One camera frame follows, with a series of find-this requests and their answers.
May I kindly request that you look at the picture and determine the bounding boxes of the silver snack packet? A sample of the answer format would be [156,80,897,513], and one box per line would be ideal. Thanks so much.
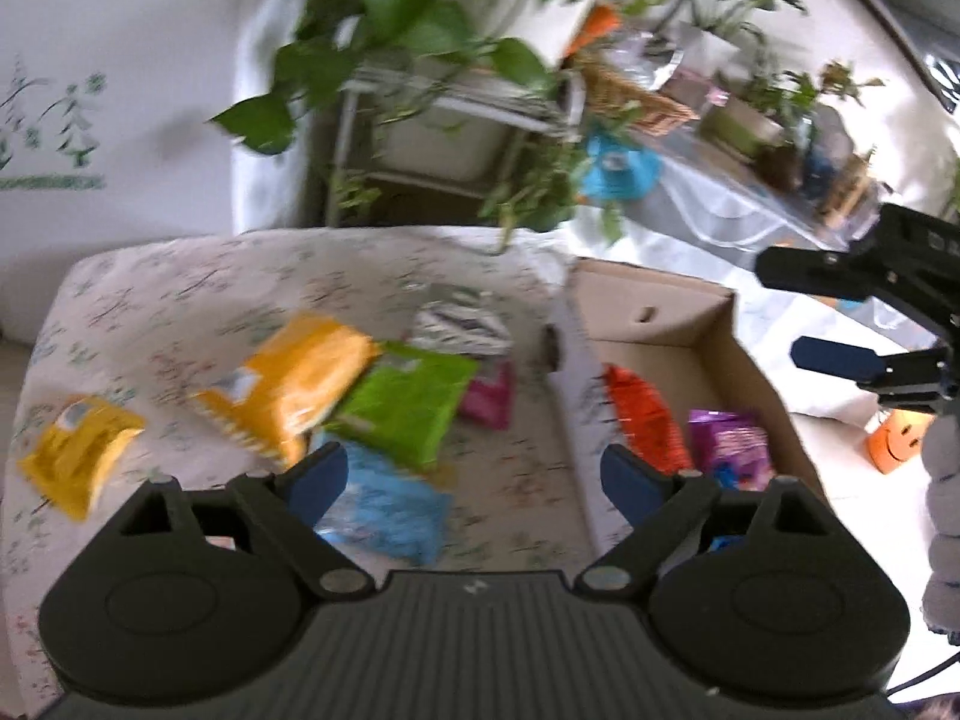
[407,286,514,358]

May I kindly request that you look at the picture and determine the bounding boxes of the pink lidded container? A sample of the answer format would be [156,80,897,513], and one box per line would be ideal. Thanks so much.
[662,62,726,115]

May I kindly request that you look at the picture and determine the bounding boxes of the purple snack packet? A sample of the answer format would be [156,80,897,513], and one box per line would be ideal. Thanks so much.
[688,408,776,494]

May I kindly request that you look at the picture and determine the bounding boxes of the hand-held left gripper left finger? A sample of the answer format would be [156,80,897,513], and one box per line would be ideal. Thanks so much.
[105,441,374,602]

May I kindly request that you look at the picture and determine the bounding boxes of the person's right hand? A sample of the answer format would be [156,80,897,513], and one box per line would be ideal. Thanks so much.
[919,412,960,637]

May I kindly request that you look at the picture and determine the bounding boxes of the orange snack packet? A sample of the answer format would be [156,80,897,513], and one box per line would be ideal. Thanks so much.
[603,363,696,476]

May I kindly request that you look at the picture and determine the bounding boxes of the small yellow snack packet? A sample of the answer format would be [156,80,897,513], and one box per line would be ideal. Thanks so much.
[18,395,146,523]

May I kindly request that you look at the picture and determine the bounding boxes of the orange plastic item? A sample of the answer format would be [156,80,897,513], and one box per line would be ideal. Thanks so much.
[562,4,625,61]

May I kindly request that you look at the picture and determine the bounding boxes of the green and white plant pot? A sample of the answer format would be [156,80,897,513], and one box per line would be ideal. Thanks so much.
[700,94,790,164]

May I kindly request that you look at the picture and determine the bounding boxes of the cardboard box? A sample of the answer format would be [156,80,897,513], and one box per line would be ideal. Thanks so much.
[543,258,835,557]

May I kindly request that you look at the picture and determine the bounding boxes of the pothos plant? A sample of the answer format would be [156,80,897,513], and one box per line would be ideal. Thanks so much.
[210,0,646,245]

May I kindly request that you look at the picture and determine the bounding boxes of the orange pumpkin bucket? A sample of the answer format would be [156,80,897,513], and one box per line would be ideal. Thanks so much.
[865,409,932,476]

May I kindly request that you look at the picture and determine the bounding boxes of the beige bottle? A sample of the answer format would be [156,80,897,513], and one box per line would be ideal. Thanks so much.
[816,152,880,235]

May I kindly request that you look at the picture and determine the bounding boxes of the blue ribbon roll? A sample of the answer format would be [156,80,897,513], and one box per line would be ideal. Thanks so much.
[580,130,662,205]

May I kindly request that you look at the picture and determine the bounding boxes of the light blue snack packet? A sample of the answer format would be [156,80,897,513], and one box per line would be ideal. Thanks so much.
[310,441,452,566]

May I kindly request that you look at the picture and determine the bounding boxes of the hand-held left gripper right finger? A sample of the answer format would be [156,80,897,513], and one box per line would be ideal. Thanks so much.
[572,444,850,602]

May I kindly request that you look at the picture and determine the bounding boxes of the large yellow snack packet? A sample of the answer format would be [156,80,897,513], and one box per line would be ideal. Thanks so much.
[186,312,381,468]

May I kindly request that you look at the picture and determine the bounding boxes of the magenta snack packet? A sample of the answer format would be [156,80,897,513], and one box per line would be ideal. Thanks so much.
[456,360,518,431]

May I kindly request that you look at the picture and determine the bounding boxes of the table with white cloth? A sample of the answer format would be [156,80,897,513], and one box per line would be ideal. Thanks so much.
[562,75,960,421]

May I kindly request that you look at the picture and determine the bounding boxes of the small white plant pot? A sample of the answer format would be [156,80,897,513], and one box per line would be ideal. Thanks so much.
[381,101,520,182]

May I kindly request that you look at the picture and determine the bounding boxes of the dark blue snack packet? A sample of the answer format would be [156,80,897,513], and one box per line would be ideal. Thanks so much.
[709,465,755,554]

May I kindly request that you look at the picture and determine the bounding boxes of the black cable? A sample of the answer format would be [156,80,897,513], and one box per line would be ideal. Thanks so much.
[883,649,960,700]

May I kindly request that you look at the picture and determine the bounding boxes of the floral tablecloth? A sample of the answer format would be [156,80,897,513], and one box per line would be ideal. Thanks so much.
[0,225,605,717]

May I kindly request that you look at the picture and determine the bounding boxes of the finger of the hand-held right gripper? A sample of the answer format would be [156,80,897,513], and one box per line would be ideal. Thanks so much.
[754,202,960,335]
[790,336,960,416]

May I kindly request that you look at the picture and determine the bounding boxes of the white wire plant rack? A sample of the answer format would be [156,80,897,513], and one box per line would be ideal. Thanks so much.
[325,64,587,230]

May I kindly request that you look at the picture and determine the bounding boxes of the green snack packet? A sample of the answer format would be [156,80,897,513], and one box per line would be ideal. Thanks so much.
[328,342,479,475]

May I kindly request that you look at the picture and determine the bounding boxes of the wicker basket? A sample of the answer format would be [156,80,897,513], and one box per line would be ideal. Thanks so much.
[581,52,722,137]

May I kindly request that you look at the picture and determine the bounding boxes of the brown teapot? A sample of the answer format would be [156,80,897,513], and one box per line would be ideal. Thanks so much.
[752,141,805,194]

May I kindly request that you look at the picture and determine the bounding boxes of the white refrigerator with tree print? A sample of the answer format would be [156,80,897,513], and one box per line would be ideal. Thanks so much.
[0,0,252,350]

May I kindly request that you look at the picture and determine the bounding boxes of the small green potted plant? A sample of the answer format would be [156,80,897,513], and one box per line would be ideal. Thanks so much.
[716,0,886,136]

